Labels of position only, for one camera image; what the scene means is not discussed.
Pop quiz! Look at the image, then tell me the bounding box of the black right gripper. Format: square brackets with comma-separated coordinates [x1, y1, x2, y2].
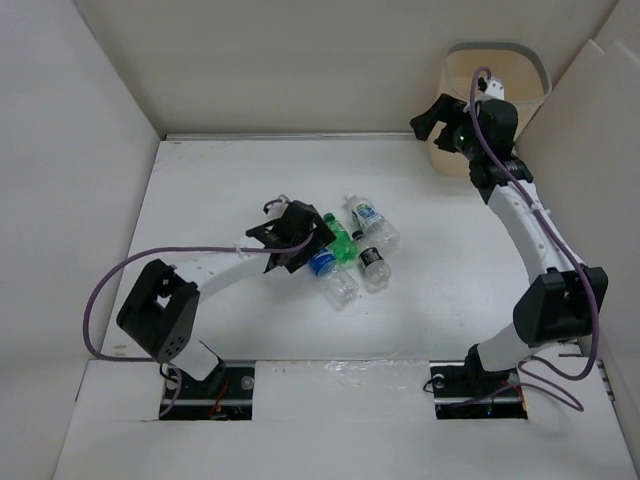
[410, 92, 485, 161]

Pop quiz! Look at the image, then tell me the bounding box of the green plastic soda bottle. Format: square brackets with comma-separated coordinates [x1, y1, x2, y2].
[323, 213, 357, 264]

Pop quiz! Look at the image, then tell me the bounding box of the blue label water bottle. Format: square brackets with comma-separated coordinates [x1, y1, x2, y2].
[308, 248, 359, 310]

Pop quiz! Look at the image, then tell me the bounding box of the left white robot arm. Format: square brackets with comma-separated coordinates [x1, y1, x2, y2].
[116, 200, 335, 397]

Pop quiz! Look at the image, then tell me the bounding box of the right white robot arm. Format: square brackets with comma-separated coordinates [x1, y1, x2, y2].
[410, 94, 608, 394]

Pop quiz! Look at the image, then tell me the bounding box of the cream plastic waste bin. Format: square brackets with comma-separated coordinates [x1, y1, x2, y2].
[430, 41, 552, 177]

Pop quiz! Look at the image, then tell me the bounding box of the green white label bottle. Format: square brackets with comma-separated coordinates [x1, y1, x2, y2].
[345, 192, 400, 253]

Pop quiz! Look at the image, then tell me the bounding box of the black label pepsi bottle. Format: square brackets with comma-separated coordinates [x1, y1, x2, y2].
[352, 230, 392, 292]

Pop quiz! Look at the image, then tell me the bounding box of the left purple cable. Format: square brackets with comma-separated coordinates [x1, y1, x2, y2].
[82, 197, 316, 419]

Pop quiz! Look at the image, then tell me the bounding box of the purple cable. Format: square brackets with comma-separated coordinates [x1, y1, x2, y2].
[82, 197, 316, 419]
[462, 66, 604, 412]

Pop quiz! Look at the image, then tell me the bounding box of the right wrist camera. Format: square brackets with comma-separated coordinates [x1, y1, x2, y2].
[477, 77, 506, 101]

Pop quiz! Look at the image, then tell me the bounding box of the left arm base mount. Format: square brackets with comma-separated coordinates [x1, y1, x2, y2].
[158, 361, 256, 421]

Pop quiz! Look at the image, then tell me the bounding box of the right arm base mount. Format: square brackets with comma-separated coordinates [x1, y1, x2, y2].
[423, 353, 528, 420]

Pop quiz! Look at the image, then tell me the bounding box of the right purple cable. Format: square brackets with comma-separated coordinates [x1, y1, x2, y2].
[462, 66, 604, 412]

